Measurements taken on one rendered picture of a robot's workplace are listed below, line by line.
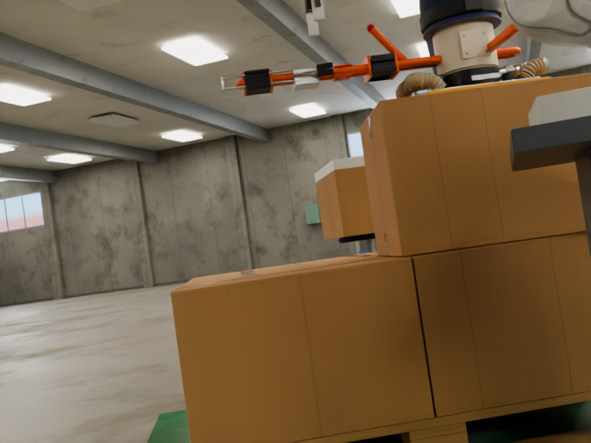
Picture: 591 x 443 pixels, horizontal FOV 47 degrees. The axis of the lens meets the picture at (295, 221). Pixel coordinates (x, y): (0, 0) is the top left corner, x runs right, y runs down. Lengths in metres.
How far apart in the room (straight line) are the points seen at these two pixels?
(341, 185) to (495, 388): 1.91
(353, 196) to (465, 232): 1.80
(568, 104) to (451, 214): 0.58
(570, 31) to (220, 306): 0.97
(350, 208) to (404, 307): 1.83
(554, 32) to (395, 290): 0.77
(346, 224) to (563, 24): 2.43
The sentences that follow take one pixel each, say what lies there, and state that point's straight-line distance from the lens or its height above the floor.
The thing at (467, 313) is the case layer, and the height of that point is 0.38.
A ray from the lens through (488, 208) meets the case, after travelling 1.80.
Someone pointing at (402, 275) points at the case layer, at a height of 0.50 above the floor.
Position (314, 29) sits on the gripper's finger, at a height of 1.22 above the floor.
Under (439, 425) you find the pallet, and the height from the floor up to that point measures 0.12.
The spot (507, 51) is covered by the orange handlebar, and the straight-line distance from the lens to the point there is 2.08.
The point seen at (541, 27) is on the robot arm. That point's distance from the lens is 1.21.
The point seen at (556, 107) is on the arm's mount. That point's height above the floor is 0.78.
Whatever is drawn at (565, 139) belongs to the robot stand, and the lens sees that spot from 1.18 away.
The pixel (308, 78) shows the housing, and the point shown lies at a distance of 1.93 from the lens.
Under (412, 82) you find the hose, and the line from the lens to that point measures 1.91.
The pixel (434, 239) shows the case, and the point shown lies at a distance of 1.76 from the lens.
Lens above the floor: 0.61
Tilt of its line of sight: 2 degrees up
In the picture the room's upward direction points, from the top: 8 degrees counter-clockwise
